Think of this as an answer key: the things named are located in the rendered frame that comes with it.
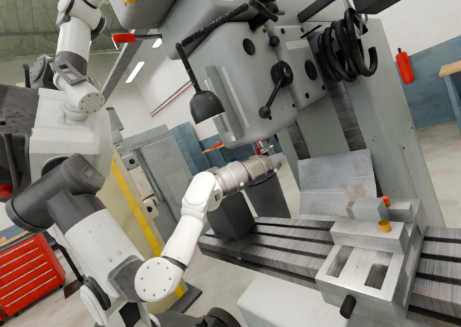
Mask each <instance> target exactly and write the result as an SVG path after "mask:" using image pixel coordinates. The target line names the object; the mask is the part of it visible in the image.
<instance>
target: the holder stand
mask: <svg viewBox="0 0 461 327"><path fill-rule="evenodd" d="M206 217H207V219H208V221H209V223H210V225H211V227H212V229H213V231H215V232H219V233H220V234H224V235H226V236H229V237H232V238H234V239H239V238H240V237H241V236H242V235H243V234H245V233H246V232H247V231H248V230H249V229H251V227H253V226H254V225H255V224H256V222H255V219H254V217H253V216H252V213H251V211H250V209H249V206H248V204H247V202H246V199H245V197H244V194H243V193H242V192H240V191H239V192H237V193H235V194H233V195H231V196H228V195H226V194H225V195H223V198H222V201H221V202H220V205H219V207H218V208H217V209H215V210H213V211H207V213H206Z"/></svg>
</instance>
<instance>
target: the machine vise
mask: <svg viewBox="0 0 461 327"><path fill-rule="evenodd" d="M389 201H390V205H391V206H390V207H388V208H387V210H388V214H389V216H390V220H389V221H393V222H403V223H405V226H406V228H407V232H408V234H409V240H408V243H407V247H406V250H405V254H395V253H391V252H382V251H378V250H370V249H365V248H360V247H353V246H348V245H340V244H335V245H334V246H333V249H332V250H331V251H330V253H329V255H328V256H327V258H326V260H325V262H324V263H323V265H322V267H321V268H320V270H319V272H318V273H317V275H316V277H315V280H316V283H317V285H318V288H319V290H320V292H321V294H322V297H323V299H324V301H325V302H326V303H327V304H330V305H333V306H336V307H338V308H341V306H342V304H343V301H344V299H345V297H346V295H351V296H353V297H354V298H355V299H356V301H357V302H356V305H355V308H354V309H353V313H354V314H356V315H359V316H362V317H365V318H366V319H370V320H372V321H374V322H377V323H379V324H383V325H384V326H387V327H404V324H405V319H406V315H407V310H408V306H409V303H410V298H411V294H412V288H413V285H414V279H415V276H416V270H417V267H418V262H419V258H420V255H421V249H422V246H423V240H424V236H425V231H426V227H427V222H428V218H427V215H426V212H425V209H424V206H423V203H422V200H421V199H389ZM354 203H355V202H349V203H348V204H347V205H346V211H347V213H348V216H349V219H355V216H354V214H353V211H352V209H351V208H352V206H353V204H354Z"/></svg>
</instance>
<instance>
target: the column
mask: <svg viewBox="0 0 461 327"><path fill-rule="evenodd" d="M365 26H366V27H367V28H368V32H367V33H365V34H364V35H362V37H361V41H362V44H363V50H364V63H365V65H366V66H367V68H368V69H369V67H370V56H369V52H368V49H369V48H371V47H376V51H377V57H378V66H377V70H376V71H375V74H374V75H372V76H370V77H365V76H363V75H359V76H357V77H356V79H355V81H353V82H346V81H344V80H342V81H340V82H333V81H332V80H331V78H330V77H329V75H328V73H327V71H326V69H325V66H324V63H323V61H322V58H321V55H320V52H319V50H318V43H317V39H318V36H319V35H320V34H321V33H324V30H323V31H322V32H320V33H319V34H317V35H315V36H314V37H312V38H310V39H309V40H308V43H309V46H310V48H311V52H312V54H313V56H314V60H315V62H316V65H317V67H318V70H319V73H320V76H321V78H322V82H323V84H324V86H325V90H326V93H325V95H324V96H323V97H321V98H319V99H318V100H316V101H314V102H313V103H311V104H309V105H307V106H305V107H304V108H301V109H299V110H297V112H298V118H297V120H295V122H293V123H292V124H291V125H289V126H287V127H286V128H284V129H282V130H281V131H279V132H277V133H276V135H277V137H278V139H279V143H280V144H281V147H282V149H283V152H284V154H285V157H286V159H287V162H288V164H289V167H290V169H291V171H292V174H293V176H294V179H295V181H296V184H297V186H298V189H299V191H300V179H299V172H298V161H297V160H304V159H309V158H317V157H321V156H328V155H333V154H341V153H344V152H352V151H357V150H361V149H368V148H370V155H371V160H372V164H373V171H374V176H375V184H376V190H377V197H382V196H387V197H388V199H421V200H422V203H423V206H424V209H425V212H426V215H427V218H428V222H427V226H429V227H441V228H446V224H445V220H444V218H443V215H442V211H441V209H440V205H439V203H438V198H437V196H436V192H435V189H434V185H433V183H432V179H431V176H430V174H429V170H428V168H427V163H426V161H425V157H424V155H423V150H422V148H421V144H420V142H419V139H418V135H417V133H416V129H415V126H414V122H413V120H412V116H411V113H410V109H409V107H408V104H407V100H406V98H405V94H404V92H403V87H402V85H401V81H400V79H399V74H398V72H397V68H396V66H395V63H394V59H393V57H392V53H391V50H390V46H389V44H388V40H387V37H386V33H385V31H384V28H383V24H382V22H381V19H378V18H368V23H367V24H365Z"/></svg>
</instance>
